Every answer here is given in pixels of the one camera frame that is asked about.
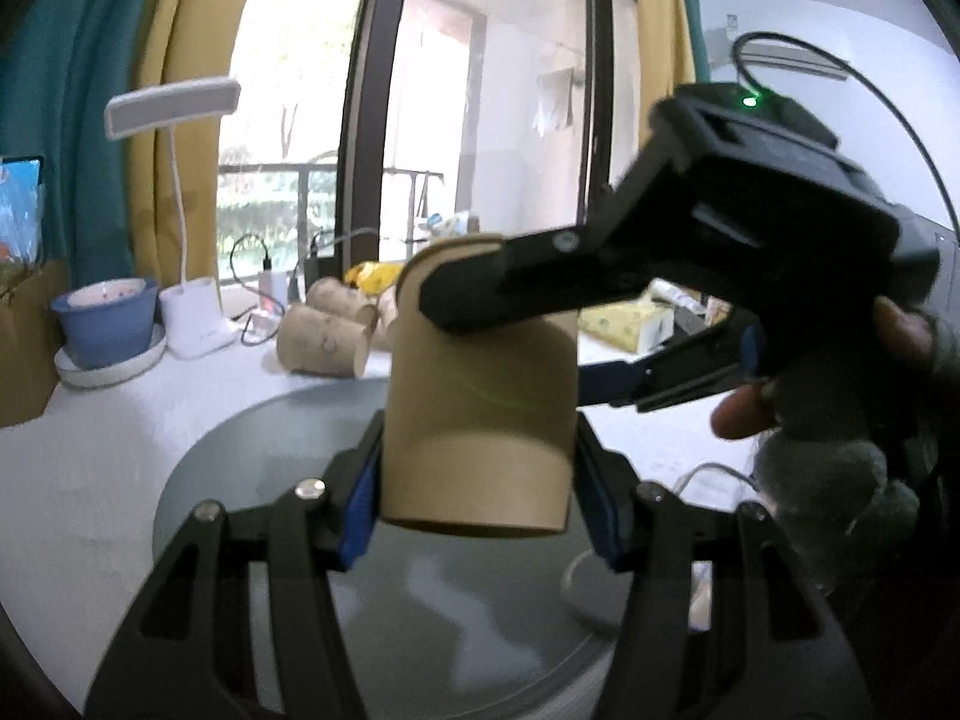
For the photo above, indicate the white plate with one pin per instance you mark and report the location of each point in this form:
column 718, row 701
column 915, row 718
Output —
column 121, row 372

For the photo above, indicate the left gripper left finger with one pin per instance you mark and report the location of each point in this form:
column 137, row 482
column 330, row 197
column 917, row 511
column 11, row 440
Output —
column 184, row 648

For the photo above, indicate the yellow curtain left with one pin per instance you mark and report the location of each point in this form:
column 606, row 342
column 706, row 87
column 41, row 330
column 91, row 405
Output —
column 181, row 61

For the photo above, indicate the brown paper cup front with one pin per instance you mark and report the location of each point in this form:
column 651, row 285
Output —
column 479, row 430

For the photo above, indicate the teal curtain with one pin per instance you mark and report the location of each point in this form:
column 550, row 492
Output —
column 65, row 60

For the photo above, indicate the grey round placemat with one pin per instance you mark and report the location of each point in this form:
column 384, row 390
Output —
column 436, row 626

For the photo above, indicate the white charger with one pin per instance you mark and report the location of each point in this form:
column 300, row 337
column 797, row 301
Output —
column 272, row 286

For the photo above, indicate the cardboard box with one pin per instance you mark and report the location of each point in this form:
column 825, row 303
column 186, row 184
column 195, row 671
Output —
column 31, row 335

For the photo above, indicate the white desk lamp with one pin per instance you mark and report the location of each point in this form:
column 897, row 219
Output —
column 186, row 114

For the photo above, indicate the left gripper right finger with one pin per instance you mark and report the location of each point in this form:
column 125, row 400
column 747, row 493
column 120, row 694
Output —
column 720, row 620

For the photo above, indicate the brown paper cup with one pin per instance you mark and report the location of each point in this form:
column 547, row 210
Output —
column 313, row 342
column 479, row 430
column 339, row 299

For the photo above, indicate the brown paper cup left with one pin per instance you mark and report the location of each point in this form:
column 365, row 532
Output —
column 313, row 342

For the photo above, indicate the tablet screen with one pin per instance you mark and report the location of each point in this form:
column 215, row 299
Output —
column 22, row 197

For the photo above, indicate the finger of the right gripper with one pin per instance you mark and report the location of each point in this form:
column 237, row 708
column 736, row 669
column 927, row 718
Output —
column 711, row 362
column 534, row 276

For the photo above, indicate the gloved right hand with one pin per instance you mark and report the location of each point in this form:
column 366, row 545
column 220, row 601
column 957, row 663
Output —
column 860, row 470

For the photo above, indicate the black charger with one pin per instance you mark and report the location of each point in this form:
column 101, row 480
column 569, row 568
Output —
column 316, row 268

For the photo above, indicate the brown paper cup back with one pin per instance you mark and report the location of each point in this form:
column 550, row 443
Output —
column 339, row 299

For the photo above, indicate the wall air conditioner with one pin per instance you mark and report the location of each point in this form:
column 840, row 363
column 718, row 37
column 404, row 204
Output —
column 791, row 58

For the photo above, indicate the blue bowl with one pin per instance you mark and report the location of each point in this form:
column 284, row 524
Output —
column 107, row 322

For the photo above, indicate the yellow snack bag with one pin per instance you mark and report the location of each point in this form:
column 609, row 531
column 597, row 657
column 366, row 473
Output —
column 373, row 278

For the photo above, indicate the yellow curtain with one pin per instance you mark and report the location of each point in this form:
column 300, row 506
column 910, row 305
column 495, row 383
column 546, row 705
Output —
column 181, row 61
column 666, row 55

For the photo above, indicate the yellow curtain right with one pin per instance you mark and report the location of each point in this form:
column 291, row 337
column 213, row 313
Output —
column 666, row 55

